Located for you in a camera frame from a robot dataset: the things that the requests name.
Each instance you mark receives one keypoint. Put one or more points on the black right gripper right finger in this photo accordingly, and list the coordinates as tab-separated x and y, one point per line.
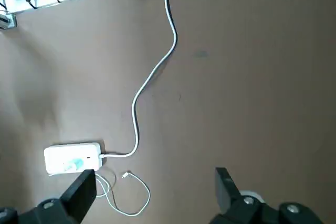
228	195

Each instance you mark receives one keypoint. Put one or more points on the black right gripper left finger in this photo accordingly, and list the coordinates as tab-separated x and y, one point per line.
78	195

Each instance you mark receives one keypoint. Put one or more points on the light blue phone charger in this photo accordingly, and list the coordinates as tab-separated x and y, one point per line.
76	162

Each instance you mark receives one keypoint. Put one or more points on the white power strip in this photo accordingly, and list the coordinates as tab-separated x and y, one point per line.
60	155

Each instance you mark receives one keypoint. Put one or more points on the silver aluminium frame post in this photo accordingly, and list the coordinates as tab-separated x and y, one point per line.
8	20

